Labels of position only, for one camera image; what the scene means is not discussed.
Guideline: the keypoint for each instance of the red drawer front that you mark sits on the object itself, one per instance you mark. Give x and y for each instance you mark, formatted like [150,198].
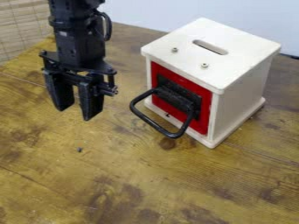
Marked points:
[200,124]

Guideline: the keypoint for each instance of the white wooden box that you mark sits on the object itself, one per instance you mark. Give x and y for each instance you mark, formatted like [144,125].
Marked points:
[239,58]

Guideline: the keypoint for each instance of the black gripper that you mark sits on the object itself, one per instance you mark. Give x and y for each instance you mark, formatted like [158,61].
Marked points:
[80,54]

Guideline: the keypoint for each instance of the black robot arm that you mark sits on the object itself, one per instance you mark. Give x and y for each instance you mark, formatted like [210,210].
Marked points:
[77,75]

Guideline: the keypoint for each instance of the black metal drawer handle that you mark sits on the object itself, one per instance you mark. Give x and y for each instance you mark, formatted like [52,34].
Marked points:
[159,115]

